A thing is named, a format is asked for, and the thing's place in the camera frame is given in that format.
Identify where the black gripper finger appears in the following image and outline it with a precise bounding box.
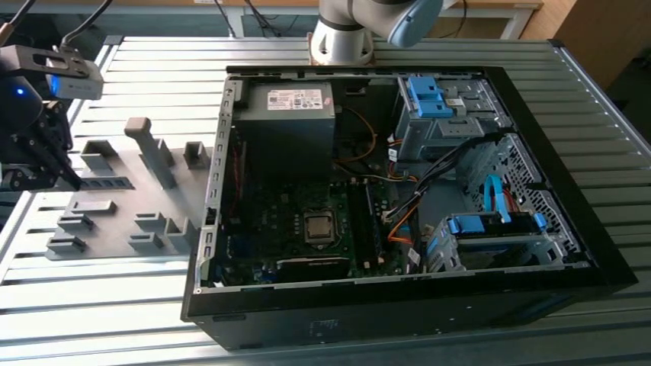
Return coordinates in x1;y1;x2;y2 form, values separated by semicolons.
35;99;83;191
0;162;65;191

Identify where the blue RAM stick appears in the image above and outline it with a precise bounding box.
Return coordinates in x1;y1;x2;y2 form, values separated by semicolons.
75;175;135;191

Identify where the grey parts rack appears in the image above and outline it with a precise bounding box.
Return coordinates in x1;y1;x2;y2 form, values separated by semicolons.
44;117;215;262

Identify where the grey power supply unit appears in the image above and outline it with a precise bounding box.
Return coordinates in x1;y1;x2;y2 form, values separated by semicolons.
233;82;337;180

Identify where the green motherboard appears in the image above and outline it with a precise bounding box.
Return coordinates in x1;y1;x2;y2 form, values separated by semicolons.
217;178;408;285

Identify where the CPU socket with silver CPU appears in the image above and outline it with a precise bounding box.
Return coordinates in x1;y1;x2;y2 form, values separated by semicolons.
303;211;340;245

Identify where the black graphics card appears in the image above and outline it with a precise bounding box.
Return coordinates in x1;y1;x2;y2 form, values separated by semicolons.
276;255;352;283

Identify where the black open PC case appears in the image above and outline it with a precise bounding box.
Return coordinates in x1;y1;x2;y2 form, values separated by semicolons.
181;65;640;352

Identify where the grey metal drive cage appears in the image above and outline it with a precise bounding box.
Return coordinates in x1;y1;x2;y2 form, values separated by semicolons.
393;74;512;163

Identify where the hard disk in blue carrier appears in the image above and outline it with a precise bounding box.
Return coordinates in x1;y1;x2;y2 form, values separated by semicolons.
447;213;549;240

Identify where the grey metal disk bay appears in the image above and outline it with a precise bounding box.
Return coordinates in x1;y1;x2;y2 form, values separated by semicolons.
421;212;591;272

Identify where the brown wooden cabinet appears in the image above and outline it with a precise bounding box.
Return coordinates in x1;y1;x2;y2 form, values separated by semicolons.
517;0;651;91

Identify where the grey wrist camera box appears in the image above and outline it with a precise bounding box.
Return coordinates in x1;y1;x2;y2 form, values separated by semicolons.
0;44;104;101

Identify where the black cable with copper plug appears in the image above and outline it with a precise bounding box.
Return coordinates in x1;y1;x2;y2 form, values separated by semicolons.
0;0;37;47

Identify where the black camera cable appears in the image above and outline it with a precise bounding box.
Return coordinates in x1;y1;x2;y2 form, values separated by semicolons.
60;0;113;50

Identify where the thin orange looped wire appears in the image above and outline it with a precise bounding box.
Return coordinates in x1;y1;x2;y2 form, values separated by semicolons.
332;108;377;165

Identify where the orange flat wire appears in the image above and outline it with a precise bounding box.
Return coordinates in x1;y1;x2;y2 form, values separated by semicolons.
387;201;423;245

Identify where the blue plastic drive bracket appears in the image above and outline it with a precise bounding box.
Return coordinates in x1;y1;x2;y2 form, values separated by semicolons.
405;75;455;119

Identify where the black cable bundle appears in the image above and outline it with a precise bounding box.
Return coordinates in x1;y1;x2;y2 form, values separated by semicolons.
385;133;509;222

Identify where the blue flat wire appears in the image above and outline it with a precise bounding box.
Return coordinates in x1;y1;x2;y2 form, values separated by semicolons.
481;174;512;224

